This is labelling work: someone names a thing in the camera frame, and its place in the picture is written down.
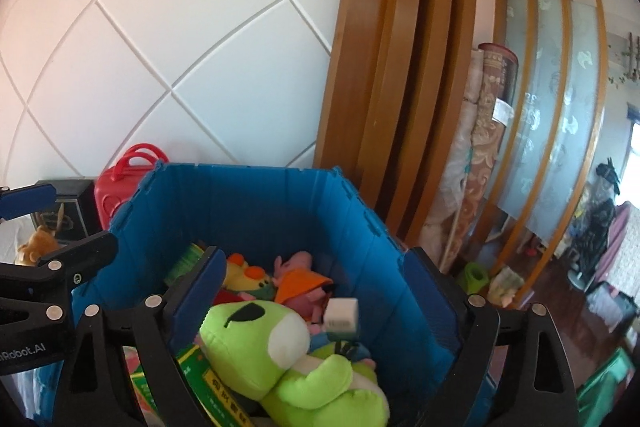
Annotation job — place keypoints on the blue plastic storage crate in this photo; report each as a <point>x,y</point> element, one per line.
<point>260,207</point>

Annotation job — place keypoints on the wall vine decoration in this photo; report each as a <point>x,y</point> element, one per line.
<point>625,67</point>

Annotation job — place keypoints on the wooden lattice glass screen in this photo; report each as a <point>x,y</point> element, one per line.
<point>550,107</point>

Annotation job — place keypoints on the red toy suitcase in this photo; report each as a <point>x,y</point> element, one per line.
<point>117,197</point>

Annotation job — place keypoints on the yellow plush toy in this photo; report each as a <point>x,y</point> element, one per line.
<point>245,277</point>

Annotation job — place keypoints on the pink checked cloth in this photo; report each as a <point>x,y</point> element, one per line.
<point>625,267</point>

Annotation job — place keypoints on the pale packet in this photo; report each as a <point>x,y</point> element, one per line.
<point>505,287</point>

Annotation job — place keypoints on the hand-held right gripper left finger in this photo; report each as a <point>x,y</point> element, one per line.
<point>197,292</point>

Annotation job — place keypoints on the rolled beige carpet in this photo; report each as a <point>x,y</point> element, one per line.
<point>452,187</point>

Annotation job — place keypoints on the pink plush orange hat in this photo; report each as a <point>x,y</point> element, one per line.
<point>302,287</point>

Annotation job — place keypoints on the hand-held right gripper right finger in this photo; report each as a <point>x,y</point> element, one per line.
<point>432,307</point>

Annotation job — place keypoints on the green plastic bin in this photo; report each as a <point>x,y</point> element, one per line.
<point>605,387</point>

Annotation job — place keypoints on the small green floor toy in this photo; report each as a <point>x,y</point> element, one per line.
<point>472,278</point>

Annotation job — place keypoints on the black covered floor fan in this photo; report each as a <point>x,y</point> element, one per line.
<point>597,217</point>

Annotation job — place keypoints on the brown plush toy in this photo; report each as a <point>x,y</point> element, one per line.
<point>37,247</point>

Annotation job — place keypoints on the rolled patterned carpet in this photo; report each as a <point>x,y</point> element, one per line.
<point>492,117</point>

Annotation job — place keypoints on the black gift box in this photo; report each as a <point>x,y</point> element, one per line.
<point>75,207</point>

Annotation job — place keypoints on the green frog plush toy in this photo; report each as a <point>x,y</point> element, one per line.
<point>250,347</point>

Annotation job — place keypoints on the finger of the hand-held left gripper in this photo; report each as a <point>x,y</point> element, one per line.
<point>27,199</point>
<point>85,257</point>

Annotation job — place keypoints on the wooden wall trim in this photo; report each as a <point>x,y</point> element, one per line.
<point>400,57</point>

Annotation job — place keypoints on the small white box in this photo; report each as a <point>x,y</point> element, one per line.
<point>342,317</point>

